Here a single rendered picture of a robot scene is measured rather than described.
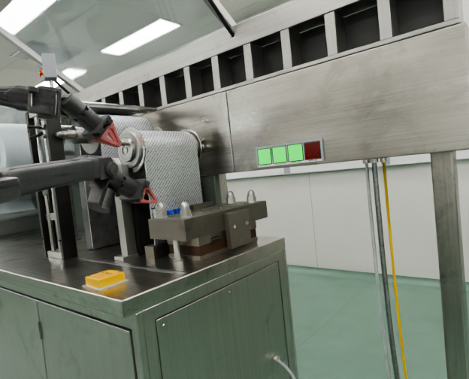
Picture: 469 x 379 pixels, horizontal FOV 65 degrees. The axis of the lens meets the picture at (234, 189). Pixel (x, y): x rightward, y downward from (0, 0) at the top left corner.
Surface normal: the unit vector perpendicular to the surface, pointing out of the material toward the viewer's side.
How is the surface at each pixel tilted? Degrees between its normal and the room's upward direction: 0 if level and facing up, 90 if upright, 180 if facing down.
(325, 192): 90
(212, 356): 90
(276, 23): 90
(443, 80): 90
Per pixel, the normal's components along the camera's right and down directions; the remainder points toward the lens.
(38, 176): 0.98, 0.05
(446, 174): -0.63, 0.11
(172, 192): 0.77, -0.04
